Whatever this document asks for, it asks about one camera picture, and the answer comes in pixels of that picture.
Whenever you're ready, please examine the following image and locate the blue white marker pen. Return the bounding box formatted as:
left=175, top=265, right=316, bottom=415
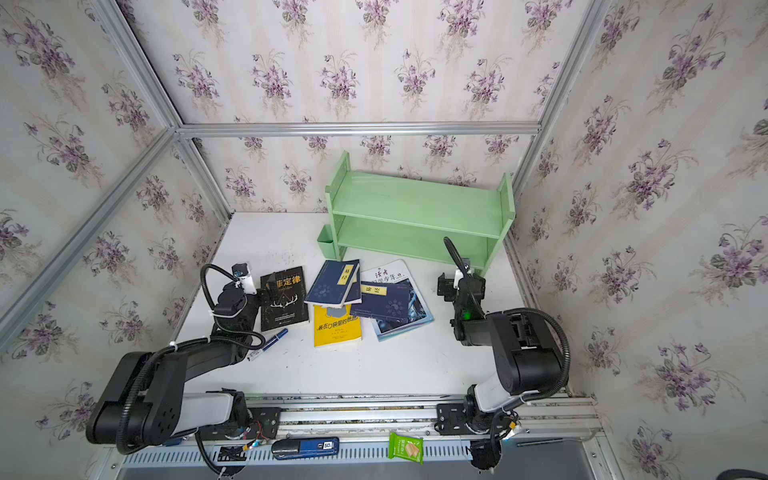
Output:
left=247, top=328, right=289, bottom=361

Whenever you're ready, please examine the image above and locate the green snack packet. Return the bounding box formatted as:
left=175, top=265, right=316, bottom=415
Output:
left=387, top=432, right=424, bottom=465

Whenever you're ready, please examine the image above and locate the navy book yellow label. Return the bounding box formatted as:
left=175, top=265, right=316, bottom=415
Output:
left=351, top=281, right=411, bottom=322

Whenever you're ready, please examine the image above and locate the blue black device on rail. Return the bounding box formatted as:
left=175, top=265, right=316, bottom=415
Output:
left=271, top=437, right=340, bottom=460

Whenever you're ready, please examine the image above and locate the yellow cartoon book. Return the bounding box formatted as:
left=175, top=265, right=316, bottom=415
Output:
left=313, top=305, right=362, bottom=348

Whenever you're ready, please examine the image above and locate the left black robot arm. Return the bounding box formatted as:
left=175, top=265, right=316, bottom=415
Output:
left=85, top=263, right=267, bottom=455

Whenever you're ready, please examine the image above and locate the black book with antlers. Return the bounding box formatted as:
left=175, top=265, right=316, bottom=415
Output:
left=260, top=266, right=309, bottom=332

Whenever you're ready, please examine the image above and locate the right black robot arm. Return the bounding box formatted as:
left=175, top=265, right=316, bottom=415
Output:
left=436, top=237, right=572, bottom=437

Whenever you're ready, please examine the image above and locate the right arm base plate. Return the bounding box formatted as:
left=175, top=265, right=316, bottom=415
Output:
left=435, top=401, right=523, bottom=436

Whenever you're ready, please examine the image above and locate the white blue magazine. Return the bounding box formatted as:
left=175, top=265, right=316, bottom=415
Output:
left=353, top=260, right=434, bottom=341

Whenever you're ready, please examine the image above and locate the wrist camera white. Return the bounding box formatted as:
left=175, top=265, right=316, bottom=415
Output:
left=453, top=269, right=464, bottom=290
left=231, top=262, right=257, bottom=295

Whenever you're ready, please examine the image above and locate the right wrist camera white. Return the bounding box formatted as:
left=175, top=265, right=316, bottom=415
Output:
left=453, top=269, right=464, bottom=290

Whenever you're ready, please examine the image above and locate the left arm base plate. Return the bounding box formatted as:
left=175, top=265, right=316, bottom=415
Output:
left=200, top=407, right=282, bottom=442

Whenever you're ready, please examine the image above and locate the green two-tier shelf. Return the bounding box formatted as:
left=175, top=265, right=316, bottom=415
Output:
left=317, top=151, right=516, bottom=274

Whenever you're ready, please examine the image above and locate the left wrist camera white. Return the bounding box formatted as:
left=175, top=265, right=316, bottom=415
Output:
left=231, top=262, right=257, bottom=295

